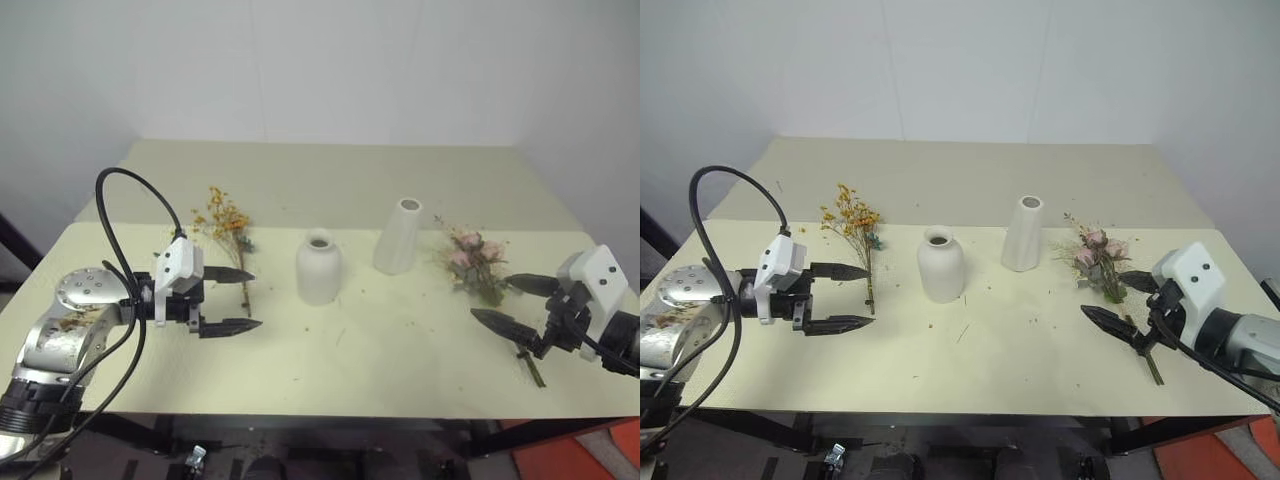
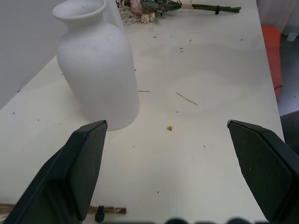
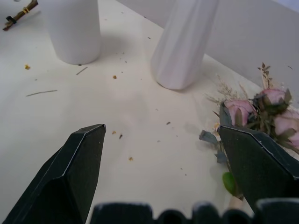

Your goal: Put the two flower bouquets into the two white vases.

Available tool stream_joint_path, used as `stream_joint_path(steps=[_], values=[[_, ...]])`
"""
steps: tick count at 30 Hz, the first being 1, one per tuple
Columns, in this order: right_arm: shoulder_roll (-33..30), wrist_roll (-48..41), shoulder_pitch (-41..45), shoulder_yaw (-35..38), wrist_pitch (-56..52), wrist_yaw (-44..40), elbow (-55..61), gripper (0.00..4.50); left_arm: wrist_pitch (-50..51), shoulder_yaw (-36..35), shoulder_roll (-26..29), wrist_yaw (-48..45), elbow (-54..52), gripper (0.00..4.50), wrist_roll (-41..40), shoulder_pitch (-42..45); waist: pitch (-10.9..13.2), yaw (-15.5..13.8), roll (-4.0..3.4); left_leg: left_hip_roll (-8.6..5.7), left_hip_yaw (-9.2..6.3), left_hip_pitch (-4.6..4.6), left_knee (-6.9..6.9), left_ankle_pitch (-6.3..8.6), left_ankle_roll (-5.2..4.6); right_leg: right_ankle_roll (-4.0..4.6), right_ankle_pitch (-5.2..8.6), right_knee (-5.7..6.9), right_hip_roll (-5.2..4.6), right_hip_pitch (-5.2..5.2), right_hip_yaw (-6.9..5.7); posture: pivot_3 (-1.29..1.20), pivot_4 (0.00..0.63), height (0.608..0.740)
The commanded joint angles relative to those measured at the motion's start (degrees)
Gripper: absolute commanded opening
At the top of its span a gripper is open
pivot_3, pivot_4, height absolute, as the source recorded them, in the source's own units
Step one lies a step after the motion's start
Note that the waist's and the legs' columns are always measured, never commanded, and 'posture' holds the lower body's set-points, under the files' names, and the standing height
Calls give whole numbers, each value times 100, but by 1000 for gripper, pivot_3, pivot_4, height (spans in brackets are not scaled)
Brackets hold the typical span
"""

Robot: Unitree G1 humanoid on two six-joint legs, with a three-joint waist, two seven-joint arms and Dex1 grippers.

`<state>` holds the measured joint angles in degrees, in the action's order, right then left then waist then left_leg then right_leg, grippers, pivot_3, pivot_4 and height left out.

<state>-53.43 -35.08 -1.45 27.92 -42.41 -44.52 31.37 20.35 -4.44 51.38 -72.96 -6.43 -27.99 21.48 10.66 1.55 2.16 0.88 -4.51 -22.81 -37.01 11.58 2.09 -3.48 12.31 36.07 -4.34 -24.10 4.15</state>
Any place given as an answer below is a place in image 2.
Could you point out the white ceramic vase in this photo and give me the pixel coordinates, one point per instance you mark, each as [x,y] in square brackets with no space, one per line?
[100,70]

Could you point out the thin brown twig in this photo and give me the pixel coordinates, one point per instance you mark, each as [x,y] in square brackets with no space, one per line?
[187,98]

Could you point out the orange fabric object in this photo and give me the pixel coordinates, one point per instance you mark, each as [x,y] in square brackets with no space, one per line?
[272,53]

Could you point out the short brown twig piece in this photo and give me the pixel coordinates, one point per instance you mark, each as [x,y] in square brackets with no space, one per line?
[143,91]

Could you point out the dried flower bouquet with daisies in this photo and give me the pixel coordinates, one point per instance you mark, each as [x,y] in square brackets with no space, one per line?
[163,5]

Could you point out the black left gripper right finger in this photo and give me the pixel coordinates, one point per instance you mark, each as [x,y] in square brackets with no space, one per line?
[264,168]

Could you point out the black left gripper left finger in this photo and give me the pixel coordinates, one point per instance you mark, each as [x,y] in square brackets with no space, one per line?
[70,175]

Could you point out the brown dried stem bundle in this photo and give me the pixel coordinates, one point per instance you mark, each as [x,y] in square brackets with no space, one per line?
[112,210]

